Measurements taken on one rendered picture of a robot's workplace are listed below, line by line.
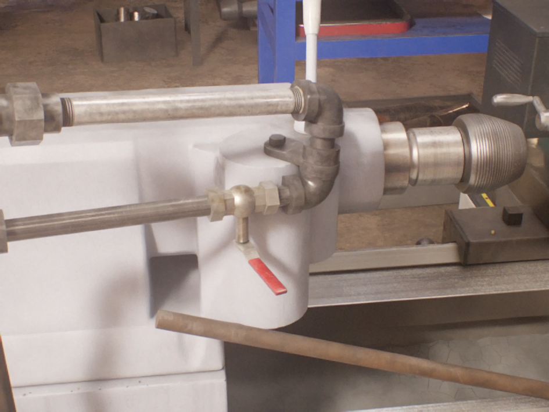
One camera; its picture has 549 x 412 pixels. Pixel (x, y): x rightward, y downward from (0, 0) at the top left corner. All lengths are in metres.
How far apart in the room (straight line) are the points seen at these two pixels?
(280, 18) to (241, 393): 1.69
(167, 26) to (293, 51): 2.00
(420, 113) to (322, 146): 2.45
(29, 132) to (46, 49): 4.33
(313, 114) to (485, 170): 0.27
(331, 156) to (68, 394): 0.34
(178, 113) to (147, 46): 3.99
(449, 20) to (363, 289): 1.89
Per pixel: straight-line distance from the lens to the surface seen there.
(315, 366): 1.21
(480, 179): 0.93
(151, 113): 0.67
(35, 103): 0.63
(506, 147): 0.94
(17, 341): 0.87
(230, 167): 0.77
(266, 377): 1.19
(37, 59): 4.80
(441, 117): 3.11
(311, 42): 0.84
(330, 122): 0.73
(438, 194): 3.17
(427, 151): 0.92
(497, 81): 2.59
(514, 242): 1.25
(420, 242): 1.61
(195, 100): 0.68
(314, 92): 0.72
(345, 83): 4.30
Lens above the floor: 1.49
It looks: 28 degrees down
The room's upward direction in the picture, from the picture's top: straight up
